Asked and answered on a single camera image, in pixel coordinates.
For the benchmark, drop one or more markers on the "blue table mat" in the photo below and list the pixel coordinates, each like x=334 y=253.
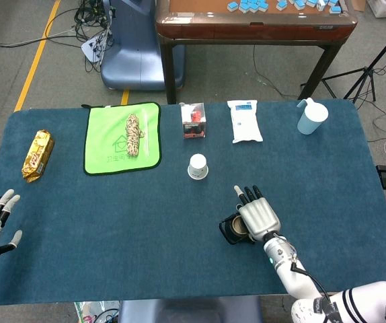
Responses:
x=112 y=218

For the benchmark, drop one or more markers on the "gold snack package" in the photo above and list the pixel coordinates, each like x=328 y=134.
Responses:
x=38 y=154

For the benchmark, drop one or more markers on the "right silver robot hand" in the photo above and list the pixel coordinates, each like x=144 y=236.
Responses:
x=260 y=218

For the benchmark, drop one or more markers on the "white paper cup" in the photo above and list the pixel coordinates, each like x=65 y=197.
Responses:
x=198 y=165

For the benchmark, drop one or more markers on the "white face mahjong tile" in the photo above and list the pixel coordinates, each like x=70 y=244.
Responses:
x=320 y=5

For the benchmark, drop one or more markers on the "printed plastic bag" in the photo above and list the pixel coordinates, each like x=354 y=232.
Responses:
x=88 y=313

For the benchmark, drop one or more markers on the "cardboard box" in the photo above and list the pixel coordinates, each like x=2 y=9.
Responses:
x=357 y=5

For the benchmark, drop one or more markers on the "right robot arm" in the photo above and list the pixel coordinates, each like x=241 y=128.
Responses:
x=294 y=279

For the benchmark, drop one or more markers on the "blue white mahjong tile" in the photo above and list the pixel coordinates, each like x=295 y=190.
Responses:
x=232 y=5
x=334 y=9

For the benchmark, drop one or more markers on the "brown mahjong table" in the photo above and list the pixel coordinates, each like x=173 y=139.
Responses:
x=246 y=28

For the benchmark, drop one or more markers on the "black tripod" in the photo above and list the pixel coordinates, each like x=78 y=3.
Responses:
x=368 y=74

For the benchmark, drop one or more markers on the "clear box red black contents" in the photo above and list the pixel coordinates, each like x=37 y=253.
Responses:
x=193 y=124

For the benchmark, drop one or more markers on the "white power strip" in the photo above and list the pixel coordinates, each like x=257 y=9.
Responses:
x=90 y=50

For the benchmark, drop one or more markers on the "light blue pitcher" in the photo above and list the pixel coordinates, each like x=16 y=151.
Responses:
x=310 y=119

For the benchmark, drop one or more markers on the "green cloth black border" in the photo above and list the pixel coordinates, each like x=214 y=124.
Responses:
x=109 y=138

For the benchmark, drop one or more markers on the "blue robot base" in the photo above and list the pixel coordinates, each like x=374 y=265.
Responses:
x=136 y=50

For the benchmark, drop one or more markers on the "white wet wipes pack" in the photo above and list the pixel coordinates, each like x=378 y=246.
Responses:
x=245 y=122

